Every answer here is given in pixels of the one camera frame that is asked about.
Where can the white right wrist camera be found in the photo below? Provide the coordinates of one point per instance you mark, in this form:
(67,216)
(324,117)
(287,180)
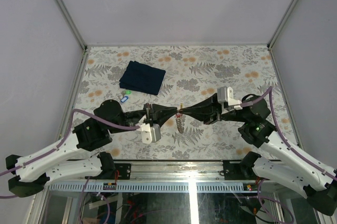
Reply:
(225,97)

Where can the floral patterned table mat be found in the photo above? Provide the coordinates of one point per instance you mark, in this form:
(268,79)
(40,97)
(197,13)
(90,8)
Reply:
(193,73)

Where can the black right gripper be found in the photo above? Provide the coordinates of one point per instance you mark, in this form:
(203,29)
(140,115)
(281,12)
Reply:
(208,110)

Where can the aluminium front rail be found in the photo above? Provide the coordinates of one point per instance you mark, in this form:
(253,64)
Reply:
(149,171)

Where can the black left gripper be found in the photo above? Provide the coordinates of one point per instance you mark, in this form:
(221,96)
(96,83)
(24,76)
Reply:
(159,114)

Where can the small blue key tag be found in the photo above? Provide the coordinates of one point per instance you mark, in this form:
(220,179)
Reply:
(123,99)

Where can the metal keyring with yellow grip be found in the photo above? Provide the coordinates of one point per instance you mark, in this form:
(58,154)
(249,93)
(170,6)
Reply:
(179,121)

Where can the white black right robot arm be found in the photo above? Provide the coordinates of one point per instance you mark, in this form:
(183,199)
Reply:
(302,173)

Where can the dark navy folded cloth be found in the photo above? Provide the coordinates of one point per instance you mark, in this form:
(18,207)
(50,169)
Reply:
(142,78)

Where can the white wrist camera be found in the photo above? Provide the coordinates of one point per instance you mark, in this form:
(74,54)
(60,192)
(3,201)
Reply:
(149,134)
(225,97)

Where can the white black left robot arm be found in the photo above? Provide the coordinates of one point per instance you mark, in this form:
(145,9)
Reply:
(32,173)

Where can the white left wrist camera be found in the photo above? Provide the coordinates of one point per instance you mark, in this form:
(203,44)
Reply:
(149,134)

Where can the key with green tag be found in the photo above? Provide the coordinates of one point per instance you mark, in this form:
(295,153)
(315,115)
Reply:
(126,92)

